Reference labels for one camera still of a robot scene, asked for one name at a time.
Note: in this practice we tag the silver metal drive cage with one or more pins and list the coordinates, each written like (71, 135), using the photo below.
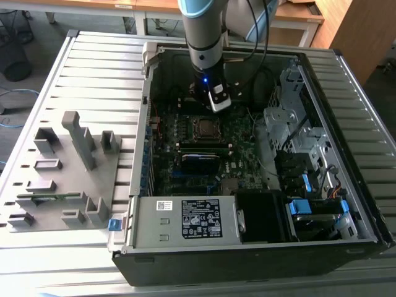
(278, 119)

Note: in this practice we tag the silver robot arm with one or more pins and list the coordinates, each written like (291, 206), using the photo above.
(202, 34)

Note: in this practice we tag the black open PC case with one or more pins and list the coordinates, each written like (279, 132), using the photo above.
(216, 269)

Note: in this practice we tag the black plastic drive bay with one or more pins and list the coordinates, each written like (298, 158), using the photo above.
(290, 167)

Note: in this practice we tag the hard disk in blue carrier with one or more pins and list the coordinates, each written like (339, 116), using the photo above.
(300, 206)

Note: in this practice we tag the wooden desk white frame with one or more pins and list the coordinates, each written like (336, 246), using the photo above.
(297, 14)
(77, 3)

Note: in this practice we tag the green RAM stick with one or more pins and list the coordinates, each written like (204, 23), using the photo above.
(66, 195)

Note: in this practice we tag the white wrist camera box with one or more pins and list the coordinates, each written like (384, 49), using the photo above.
(219, 105)

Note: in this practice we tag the green motherboard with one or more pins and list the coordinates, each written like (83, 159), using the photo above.
(244, 148)

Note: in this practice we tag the wooden cabinet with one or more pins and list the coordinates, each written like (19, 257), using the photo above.
(365, 37)

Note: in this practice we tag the grey parts rack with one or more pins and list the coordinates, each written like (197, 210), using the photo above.
(102, 179)

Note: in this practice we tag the blue plastic drive latch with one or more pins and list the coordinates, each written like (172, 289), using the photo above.
(306, 184)

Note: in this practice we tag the black mesh waste bin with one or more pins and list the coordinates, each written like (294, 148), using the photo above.
(17, 68)

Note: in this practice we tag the blue case latch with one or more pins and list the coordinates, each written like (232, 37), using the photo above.
(114, 225)

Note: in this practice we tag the CPU socket metal frame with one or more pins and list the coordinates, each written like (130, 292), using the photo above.
(195, 136)

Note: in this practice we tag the black graphics card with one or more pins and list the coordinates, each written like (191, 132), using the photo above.
(199, 164)

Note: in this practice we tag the grey power supply unit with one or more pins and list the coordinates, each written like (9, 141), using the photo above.
(148, 222)

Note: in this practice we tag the silver CPU green edge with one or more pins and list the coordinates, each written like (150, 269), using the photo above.
(208, 127)

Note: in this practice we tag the black plastic shroud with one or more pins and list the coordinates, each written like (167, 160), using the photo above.
(263, 216)

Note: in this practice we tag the brown chipset heatsink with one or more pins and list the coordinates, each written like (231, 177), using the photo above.
(230, 185)

